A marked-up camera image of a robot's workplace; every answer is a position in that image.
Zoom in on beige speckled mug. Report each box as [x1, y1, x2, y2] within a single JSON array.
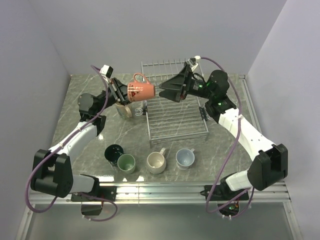
[[146, 147, 167, 174]]

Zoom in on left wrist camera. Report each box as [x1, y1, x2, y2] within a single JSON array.
[[99, 64, 114, 78]]

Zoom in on metal dish rack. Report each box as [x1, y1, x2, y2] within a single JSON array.
[[141, 59, 209, 147]]

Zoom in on light green cup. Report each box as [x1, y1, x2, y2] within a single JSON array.
[[117, 154, 136, 174]]

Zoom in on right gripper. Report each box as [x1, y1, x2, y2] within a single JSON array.
[[158, 64, 214, 103]]

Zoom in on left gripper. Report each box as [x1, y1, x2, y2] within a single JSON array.
[[95, 77, 146, 114]]

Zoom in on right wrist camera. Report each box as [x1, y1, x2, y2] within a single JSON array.
[[186, 55, 201, 72]]

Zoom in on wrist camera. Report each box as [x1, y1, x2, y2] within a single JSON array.
[[99, 64, 114, 78], [186, 55, 201, 72]]

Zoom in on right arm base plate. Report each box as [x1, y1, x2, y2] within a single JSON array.
[[200, 183, 254, 220]]

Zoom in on cream tall mug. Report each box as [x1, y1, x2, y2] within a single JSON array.
[[115, 103, 133, 119]]

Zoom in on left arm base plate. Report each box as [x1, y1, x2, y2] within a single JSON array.
[[70, 185, 117, 217]]

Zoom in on light blue mug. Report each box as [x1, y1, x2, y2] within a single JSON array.
[[175, 148, 195, 170]]

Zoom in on dark green mug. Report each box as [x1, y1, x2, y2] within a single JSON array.
[[104, 144, 124, 167]]

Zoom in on aluminium rail frame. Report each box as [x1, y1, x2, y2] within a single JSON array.
[[14, 73, 304, 240]]

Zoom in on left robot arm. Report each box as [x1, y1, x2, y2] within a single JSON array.
[[30, 77, 129, 201]]

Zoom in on pink mug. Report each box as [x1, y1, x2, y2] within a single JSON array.
[[127, 73, 156, 103]]

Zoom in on left white hooks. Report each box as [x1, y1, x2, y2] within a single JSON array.
[[134, 100, 147, 117]]

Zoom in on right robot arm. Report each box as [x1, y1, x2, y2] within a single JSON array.
[[159, 63, 288, 201]]

